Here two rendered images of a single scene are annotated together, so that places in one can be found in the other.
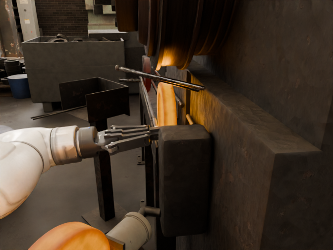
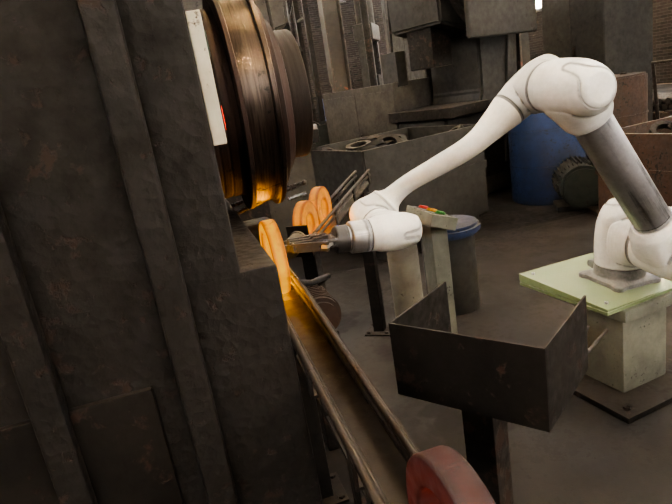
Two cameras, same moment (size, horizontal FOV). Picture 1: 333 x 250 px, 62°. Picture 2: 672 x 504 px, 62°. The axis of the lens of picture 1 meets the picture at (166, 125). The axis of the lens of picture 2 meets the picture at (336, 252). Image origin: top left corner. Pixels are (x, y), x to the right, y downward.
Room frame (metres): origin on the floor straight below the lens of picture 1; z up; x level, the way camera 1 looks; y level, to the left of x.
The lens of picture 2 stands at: (2.05, -0.01, 1.11)
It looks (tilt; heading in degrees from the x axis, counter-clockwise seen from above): 16 degrees down; 173
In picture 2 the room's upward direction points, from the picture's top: 9 degrees counter-clockwise
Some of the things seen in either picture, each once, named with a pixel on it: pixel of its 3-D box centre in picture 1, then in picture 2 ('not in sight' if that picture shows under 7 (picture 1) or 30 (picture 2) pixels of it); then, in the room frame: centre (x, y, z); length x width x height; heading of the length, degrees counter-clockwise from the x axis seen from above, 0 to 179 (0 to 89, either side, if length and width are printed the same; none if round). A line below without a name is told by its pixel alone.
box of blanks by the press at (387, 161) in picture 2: not in sight; (394, 186); (-1.84, 0.97, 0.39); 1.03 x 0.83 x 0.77; 112
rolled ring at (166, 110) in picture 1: (165, 114); (274, 257); (0.75, 0.00, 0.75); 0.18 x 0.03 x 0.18; 8
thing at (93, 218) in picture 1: (99, 156); (501, 487); (1.23, 0.33, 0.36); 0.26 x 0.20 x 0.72; 42
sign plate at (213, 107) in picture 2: not in sight; (202, 84); (1.10, -0.06, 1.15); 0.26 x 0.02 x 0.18; 7
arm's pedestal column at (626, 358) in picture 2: not in sight; (619, 337); (0.46, 1.11, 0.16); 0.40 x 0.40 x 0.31; 14
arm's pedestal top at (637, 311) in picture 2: not in sight; (618, 289); (0.46, 1.11, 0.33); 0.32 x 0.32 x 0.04; 14
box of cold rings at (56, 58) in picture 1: (81, 68); not in sight; (3.39, 1.03, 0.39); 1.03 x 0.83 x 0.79; 101
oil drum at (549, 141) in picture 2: not in sight; (546, 143); (-2.17, 2.34, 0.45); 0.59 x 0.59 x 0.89
